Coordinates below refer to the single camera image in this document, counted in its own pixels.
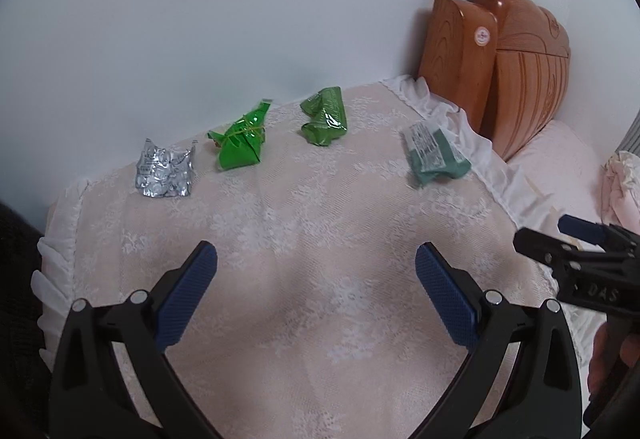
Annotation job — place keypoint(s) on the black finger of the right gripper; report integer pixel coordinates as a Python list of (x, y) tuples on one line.
[(560, 256)]

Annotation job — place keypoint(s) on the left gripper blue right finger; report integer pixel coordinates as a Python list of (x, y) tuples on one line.
[(446, 293)]

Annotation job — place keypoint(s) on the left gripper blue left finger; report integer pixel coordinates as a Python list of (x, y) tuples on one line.
[(180, 291)]

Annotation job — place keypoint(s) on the silver pill blister pack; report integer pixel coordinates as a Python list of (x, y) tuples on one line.
[(165, 172)]

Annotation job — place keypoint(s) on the bright green bag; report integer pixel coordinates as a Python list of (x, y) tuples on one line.
[(241, 144)]

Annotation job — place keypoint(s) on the right hand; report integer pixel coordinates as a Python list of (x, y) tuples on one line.
[(598, 365)]

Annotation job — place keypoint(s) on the pink bed sheet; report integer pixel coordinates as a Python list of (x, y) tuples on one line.
[(555, 174)]

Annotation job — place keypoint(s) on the folded pink blanket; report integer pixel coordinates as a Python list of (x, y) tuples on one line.
[(620, 191)]

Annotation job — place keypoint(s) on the dark green folded wrapper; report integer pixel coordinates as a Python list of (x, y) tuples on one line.
[(431, 156)]

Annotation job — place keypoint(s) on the wooden headboard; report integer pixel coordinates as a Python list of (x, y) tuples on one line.
[(505, 62)]

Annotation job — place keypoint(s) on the green shiny wrapper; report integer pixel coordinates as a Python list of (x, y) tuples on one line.
[(327, 117)]

